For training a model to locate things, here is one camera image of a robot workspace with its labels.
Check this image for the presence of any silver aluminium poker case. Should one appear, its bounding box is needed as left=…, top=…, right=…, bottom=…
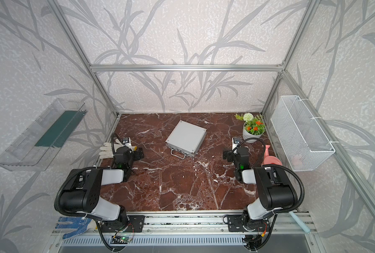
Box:
left=165, top=120, right=207, bottom=160

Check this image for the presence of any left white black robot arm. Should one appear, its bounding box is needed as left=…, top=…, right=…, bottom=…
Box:
left=54, top=146, right=144, bottom=229

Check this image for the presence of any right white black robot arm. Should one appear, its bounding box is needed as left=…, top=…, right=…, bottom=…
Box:
left=223, top=137, right=305, bottom=227

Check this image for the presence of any white work glove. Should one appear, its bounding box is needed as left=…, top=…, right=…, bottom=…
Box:
left=99, top=142, right=124, bottom=159

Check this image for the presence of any pink watering can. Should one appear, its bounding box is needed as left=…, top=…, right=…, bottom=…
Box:
left=262, top=145, right=282, bottom=166

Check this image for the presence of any potted artificial flower plant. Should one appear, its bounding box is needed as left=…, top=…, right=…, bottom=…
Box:
left=235, top=113, right=266, bottom=140

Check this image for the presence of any blue dotted work glove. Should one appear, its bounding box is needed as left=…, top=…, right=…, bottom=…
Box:
left=55, top=217, right=92, bottom=240

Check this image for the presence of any green circuit board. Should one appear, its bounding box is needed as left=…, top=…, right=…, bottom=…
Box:
left=111, top=236, right=133, bottom=245

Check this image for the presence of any light blue garden trowel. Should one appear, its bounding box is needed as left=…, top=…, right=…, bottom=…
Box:
left=289, top=211, right=311, bottom=234

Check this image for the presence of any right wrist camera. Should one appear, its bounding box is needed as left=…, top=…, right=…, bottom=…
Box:
left=232, top=137, right=243, bottom=149

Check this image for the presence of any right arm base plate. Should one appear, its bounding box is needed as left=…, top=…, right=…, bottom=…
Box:
left=223, top=214, right=270, bottom=234

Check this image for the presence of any white wire mesh basket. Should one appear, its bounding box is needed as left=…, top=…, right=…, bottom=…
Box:
left=271, top=96, right=335, bottom=171

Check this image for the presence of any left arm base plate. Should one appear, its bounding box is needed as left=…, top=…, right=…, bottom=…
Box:
left=101, top=215, right=145, bottom=233

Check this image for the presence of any clear plastic wall shelf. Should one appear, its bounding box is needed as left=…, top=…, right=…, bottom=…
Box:
left=0, top=99, right=87, bottom=171

